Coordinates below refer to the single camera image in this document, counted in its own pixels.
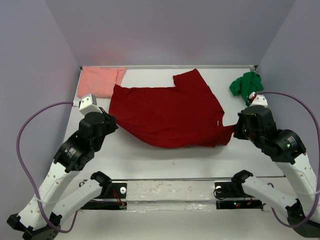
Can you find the green t-shirt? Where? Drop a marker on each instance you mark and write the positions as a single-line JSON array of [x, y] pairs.
[[245, 85]]

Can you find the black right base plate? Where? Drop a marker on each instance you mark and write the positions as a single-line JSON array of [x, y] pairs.
[[229, 196]]

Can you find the folded pink t-shirt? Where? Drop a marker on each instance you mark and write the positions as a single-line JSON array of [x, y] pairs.
[[99, 81]]

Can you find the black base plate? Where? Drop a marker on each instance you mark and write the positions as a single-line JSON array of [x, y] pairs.
[[112, 200], [229, 196]]

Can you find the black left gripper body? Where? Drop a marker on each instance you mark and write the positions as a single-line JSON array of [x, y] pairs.
[[111, 127]]

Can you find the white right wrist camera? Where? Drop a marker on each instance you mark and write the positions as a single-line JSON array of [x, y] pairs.
[[255, 99]]

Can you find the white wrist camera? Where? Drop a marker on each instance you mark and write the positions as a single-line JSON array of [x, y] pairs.
[[255, 99], [87, 104]]

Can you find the red t-shirt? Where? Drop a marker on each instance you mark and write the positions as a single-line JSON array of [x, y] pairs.
[[187, 114]]

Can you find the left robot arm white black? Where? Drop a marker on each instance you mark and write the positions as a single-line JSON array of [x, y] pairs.
[[43, 216]]

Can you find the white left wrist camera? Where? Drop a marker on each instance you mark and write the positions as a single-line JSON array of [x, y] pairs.
[[87, 104]]

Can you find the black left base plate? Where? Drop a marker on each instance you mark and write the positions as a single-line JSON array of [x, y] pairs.
[[112, 200]]

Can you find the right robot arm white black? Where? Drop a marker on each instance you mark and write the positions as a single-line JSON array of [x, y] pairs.
[[286, 149]]

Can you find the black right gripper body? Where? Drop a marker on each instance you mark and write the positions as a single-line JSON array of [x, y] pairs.
[[241, 131]]

